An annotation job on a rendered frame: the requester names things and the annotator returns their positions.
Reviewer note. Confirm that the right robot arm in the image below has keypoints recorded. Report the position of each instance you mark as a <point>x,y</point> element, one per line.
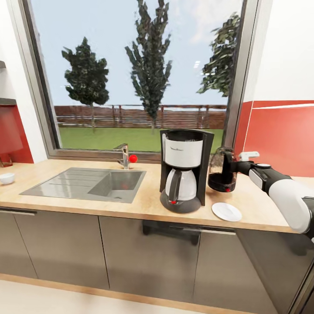
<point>294,200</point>

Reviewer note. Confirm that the saucer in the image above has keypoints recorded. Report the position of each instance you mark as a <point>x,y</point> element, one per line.
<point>227,212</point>

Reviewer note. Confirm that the coffee maker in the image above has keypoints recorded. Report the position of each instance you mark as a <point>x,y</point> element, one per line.
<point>185,157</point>

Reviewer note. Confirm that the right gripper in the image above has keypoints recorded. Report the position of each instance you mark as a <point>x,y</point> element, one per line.
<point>236,166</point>

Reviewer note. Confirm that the electric kettle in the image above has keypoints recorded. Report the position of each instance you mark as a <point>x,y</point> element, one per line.
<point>220,178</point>

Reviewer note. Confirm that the fixed window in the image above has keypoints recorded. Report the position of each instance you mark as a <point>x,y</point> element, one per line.
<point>106,72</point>

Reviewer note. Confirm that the drop in sink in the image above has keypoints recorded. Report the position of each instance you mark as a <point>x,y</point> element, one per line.
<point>94,184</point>

